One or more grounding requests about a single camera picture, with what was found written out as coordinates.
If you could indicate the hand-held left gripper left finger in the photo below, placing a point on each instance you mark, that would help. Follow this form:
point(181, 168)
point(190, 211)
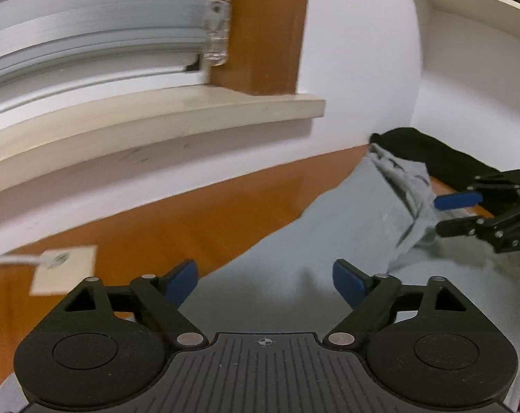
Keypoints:
point(182, 279)

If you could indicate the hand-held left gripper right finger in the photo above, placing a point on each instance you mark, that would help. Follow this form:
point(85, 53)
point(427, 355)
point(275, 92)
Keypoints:
point(348, 282)

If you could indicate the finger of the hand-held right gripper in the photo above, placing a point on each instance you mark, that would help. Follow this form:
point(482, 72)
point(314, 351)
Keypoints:
point(458, 201)
point(458, 226)

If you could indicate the grey sweatshirt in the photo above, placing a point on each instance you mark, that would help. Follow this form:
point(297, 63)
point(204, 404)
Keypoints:
point(329, 223)

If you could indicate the black folded garment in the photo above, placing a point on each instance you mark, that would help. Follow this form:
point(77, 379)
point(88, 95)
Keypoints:
point(428, 150)

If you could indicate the beige socket plate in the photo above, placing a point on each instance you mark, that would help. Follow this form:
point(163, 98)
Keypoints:
point(77, 275)

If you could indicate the beige windowsill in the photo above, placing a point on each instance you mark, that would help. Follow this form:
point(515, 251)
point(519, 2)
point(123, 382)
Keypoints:
point(156, 116)

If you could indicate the grey window blinds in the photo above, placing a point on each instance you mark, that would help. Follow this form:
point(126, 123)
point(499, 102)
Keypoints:
point(92, 30)

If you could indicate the white wall shelf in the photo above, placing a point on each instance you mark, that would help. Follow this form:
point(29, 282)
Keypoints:
point(479, 13)

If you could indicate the wooden window frame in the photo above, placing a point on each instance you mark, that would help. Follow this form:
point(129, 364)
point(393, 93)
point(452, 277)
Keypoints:
point(268, 30)

